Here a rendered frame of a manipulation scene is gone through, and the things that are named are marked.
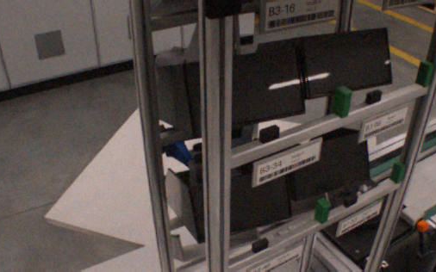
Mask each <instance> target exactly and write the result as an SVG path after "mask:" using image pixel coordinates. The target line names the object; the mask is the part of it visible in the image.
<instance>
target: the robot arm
mask: <svg viewBox="0 0 436 272"><path fill-rule="evenodd" d="M232 36H233V56H235V55H240V22H239V15H235V16H232ZM198 60H200V45H199V22H198V23H197V24H196V26H195V29H194V32H193V34H192V37H191V42H190V45H189V47H188V48H187V49H186V50H184V49H183V48H182V47H178V46H174V47H173V48H172V49H171V50H168V51H165V52H163V53H161V54H160V55H158V56H157V57H156V58H155V60H154V63H155V65H156V68H157V71H158V73H159V67H160V66H164V65H175V64H182V63H187V62H193V61H198ZM159 127H160V133H164V132H168V131H171V130H173V129H176V128H175V127H167V128H165V124H160V125H159ZM241 133H242V127H237V128H233V129H231V139H239V138H240V137H241ZM201 138H202V135H200V136H197V137H193V138H190V139H201ZM190 139H183V140H180V141H178V142H175V143H172V144H169V145H165V146H163V147H162V153H163V154H165V156H166V157H172V158H175V159H177V160H178V161H180V162H181V163H182V164H184V165H185V166H186V167H188V168H189V165H188V162H189V161H190V160H194V159H193V158H192V156H191V155H190V152H189V150H188V148H187V146H186V144H185V143H184V141H185V140H190Z"/></svg>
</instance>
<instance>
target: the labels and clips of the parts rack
mask: <svg viewBox="0 0 436 272"><path fill-rule="evenodd" d="M433 1H434V0H383V4H382V8H381V10H382V12H384V11H386V10H391V9H392V10H393V9H399V8H406V7H408V6H410V7H412V6H415V5H417V4H419V5H421V4H423V3H433ZM339 5H340V0H260V6H259V21H258V33H259V34H269V33H273V32H277V31H280V30H288V29H291V28H297V27H300V28H301V27H305V26H308V25H312V24H319V23H322V22H331V21H335V20H338V19H339V10H340V6H339ZM241 11H242V8H241V0H205V15H206V16H207V18H208V19H210V20H213V19H217V18H221V17H225V16H233V15H238V14H239V13H240V12H241ZM432 72H433V64H432V63H429V62H428V61H425V60H424V61H423V60H422V61H421V62H420V63H419V69H418V71H417V77H416V79H415V82H414V83H417V84H418V85H420V86H422V87H423V88H425V87H428V86H429V82H430V80H431V77H432ZM382 94H383V93H382V91H380V90H373V91H371V92H368V93H367V96H366V99H365V102H366V103H367V104H369V105H371V104H374V103H376V102H379V101H381V98H382ZM351 97H352V92H351V91H350V90H349V89H348V88H346V87H345V86H340V87H337V88H336V90H335V96H334V101H333V110H332V112H333V113H335V114H336V115H338V116H339V117H340V119H342V118H345V117H347V116H348V114H349V109H350V105H351ZM408 108H409V103H406V104H404V105H401V106H398V107H397V108H393V109H391V110H389V111H388V110H387V111H385V112H383V113H381V114H378V115H375V116H374V117H371V118H368V119H365V120H363V121H361V124H360V128H359V136H358V143H360V142H362V141H365V140H366V139H369V138H373V137H376V136H377V135H379V134H380V133H384V132H386V131H388V130H390V129H394V128H395V127H398V126H400V125H402V124H403V123H405V121H406V116H407V113H408ZM279 131H280V127H279V126H277V125H276V124H274V125H272V126H269V127H265V128H262V129H260V130H259V132H258V140H259V141H260V142H261V143H262V144H264V143H267V142H269V141H272V140H274V139H279ZM321 143H322V137H320V138H318V139H313V140H310V141H308V142H307V143H304V144H301V145H298V146H296V147H294V148H291V149H289V150H287V151H283V152H280V153H278V154H276V155H273V156H271V157H269V158H263V159H260V160H259V161H256V162H254V163H253V166H252V187H253V188H254V187H256V186H258V185H260V184H263V183H265V182H269V181H270V180H272V179H275V178H277V177H280V176H283V175H284V174H287V173H289V172H291V171H293V170H299V169H301V168H303V167H305V166H306V165H309V164H312V163H314V162H316V161H318V160H319V158H320V152H321ZM405 167H406V165H405V164H403V163H401V162H400V161H397V162H395V163H393V169H392V172H391V174H390V178H389V179H390V180H391V181H393V182H395V183H396V184H398V183H400V182H401V181H402V178H403V175H404V172H405ZM357 201H358V196H357V195H355V194H353V195H350V196H348V197H347V198H345V201H344V206H345V208H349V207H351V206H352V205H354V204H356V203H357ZM382 204H383V199H381V200H378V201H375V202H373V203H371V204H370V205H368V206H367V207H364V208H362V209H361V210H359V211H357V212H356V213H354V214H352V215H350V216H349V217H347V218H345V219H343V220H340V221H339V226H338V229H337V233H336V237H338V236H340V235H343V234H344V233H345V232H348V231H350V230H351V229H352V228H354V227H356V226H358V225H360V224H362V223H364V222H365V221H366V220H368V219H370V218H371V217H374V216H376V215H378V214H379V213H380V209H381V206H382ZM330 207H331V204H330V203H329V202H328V201H327V200H326V199H324V198H323V199H320V200H318V201H317V206H316V210H315V216H314V219H317V220H318V221H319V222H320V224H321V225H322V224H324V223H326V222H327V221H328V216H329V212H330ZM311 216H313V213H308V214H305V215H303V216H299V217H296V218H294V219H288V220H285V221H283V222H280V223H276V224H275V225H273V226H270V227H268V228H266V229H264V230H262V231H260V232H259V236H260V240H259V241H257V242H254V243H252V244H247V245H245V246H241V247H239V248H235V249H232V250H230V251H229V255H231V254H232V253H234V252H236V251H238V250H243V249H244V248H246V247H247V246H250V245H251V246H252V251H253V252H254V254H256V253H258V252H260V251H262V250H264V249H267V247H268V243H269V240H268V239H267V238H268V237H269V236H271V235H273V234H275V233H277V232H280V231H282V230H283V229H285V228H287V227H291V226H293V225H295V224H297V223H299V222H301V221H303V220H305V219H307V218H309V217H311ZM304 243H305V240H302V241H300V242H298V243H297V244H294V245H292V246H290V247H289V248H287V249H286V250H283V251H281V252H278V253H276V254H275V255H273V256H271V257H268V258H266V259H265V260H264V261H262V262H260V263H255V264H253V266H251V267H249V268H247V269H246V272H272V271H274V270H276V269H278V268H280V267H282V266H283V265H285V264H286V263H291V262H292V261H294V260H296V259H297V258H299V257H301V256H302V253H303V248H304ZM205 265H207V257H200V258H197V259H196V260H194V261H192V262H190V263H186V264H184V265H182V266H180V267H178V268H175V270H176V272H191V271H193V270H198V269H200V268H201V267H203V266H205Z"/></svg>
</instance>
